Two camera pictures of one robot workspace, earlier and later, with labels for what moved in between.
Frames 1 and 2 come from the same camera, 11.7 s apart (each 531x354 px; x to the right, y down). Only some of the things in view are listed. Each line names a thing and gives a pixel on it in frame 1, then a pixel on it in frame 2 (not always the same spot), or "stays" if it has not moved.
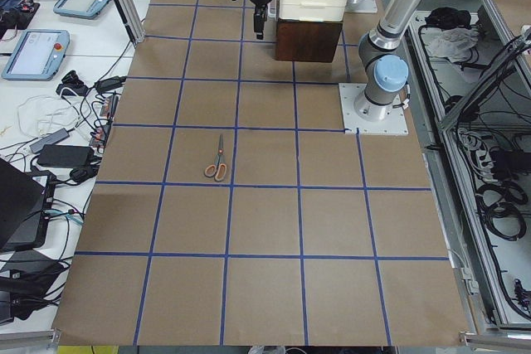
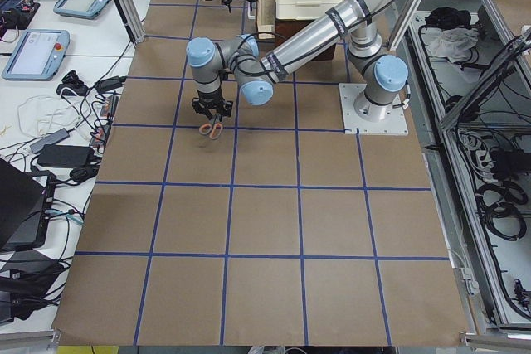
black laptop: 25,203 stays
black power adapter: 52,155 stays
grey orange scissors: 218,170 to 213,129
